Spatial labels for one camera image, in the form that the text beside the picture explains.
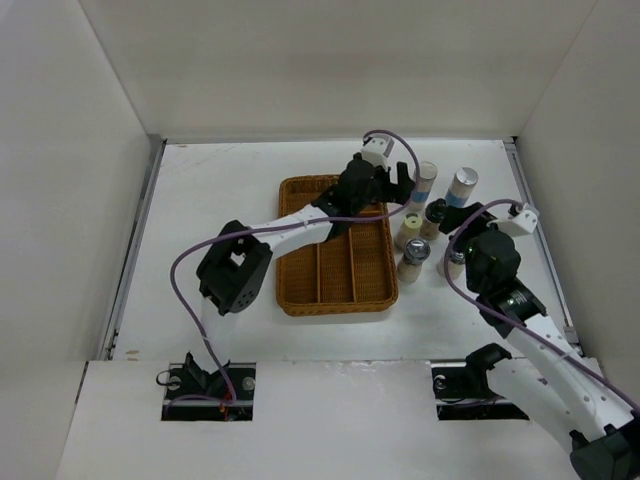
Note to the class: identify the glass top grinder bottle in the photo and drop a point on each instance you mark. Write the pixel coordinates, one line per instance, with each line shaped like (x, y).
(415, 253)

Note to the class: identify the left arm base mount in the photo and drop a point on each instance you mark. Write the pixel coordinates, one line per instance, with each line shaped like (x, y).
(191, 394)

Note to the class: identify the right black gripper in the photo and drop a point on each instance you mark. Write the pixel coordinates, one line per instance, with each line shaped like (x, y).
(455, 217)

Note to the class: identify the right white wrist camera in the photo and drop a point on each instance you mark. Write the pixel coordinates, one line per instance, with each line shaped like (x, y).
(522, 220)

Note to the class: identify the woven brown divided basket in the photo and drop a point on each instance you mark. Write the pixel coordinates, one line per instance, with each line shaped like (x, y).
(353, 273)

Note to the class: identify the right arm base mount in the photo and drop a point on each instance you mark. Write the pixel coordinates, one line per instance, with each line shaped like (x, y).
(462, 391)

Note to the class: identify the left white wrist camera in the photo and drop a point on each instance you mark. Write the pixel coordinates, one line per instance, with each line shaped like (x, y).
(377, 148)

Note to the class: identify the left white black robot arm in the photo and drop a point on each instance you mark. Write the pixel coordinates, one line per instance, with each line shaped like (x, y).
(232, 271)

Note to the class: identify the blue label jar silver lid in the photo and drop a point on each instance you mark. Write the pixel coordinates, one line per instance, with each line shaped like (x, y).
(427, 175)

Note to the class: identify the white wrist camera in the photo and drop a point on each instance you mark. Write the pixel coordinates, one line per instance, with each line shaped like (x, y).
(377, 148)
(522, 220)

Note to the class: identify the black knob grinder bottle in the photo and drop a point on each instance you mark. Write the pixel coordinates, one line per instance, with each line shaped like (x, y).
(434, 214)

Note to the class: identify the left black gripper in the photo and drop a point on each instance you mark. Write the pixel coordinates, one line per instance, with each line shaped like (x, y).
(400, 190)

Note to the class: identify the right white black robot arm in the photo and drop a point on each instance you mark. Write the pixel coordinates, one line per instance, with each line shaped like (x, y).
(594, 422)

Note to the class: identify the yellow lid condiment bottle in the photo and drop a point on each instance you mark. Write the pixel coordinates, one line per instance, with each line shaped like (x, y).
(409, 229)

